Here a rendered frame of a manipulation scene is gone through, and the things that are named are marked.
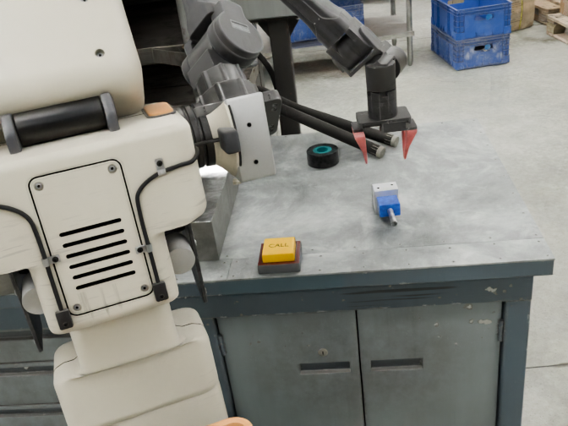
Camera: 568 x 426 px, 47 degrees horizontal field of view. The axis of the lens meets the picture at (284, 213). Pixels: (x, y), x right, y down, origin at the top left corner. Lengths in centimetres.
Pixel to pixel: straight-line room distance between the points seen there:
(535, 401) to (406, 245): 96
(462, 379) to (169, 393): 72
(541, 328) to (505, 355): 95
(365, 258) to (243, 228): 29
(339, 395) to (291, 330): 21
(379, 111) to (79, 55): 67
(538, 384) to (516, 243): 94
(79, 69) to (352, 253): 69
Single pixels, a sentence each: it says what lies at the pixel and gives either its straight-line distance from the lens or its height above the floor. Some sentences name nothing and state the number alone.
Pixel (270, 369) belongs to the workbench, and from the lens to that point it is 146.
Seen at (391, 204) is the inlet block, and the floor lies 84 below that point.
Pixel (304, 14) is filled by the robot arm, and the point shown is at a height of 123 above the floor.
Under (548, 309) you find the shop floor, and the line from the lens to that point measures 247.
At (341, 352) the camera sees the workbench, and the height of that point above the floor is 55.
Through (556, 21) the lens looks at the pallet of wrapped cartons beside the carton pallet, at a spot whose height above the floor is 13.
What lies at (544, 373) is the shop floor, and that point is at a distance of 222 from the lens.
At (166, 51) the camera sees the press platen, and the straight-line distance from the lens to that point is 196.
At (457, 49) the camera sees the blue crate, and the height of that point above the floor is 16.
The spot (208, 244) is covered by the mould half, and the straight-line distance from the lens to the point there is 129.
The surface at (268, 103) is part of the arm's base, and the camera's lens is 87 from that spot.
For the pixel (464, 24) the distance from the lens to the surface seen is 484.
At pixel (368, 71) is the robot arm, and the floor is 111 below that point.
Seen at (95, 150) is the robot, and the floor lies 123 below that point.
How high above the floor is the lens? 148
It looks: 29 degrees down
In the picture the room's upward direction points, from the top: 8 degrees counter-clockwise
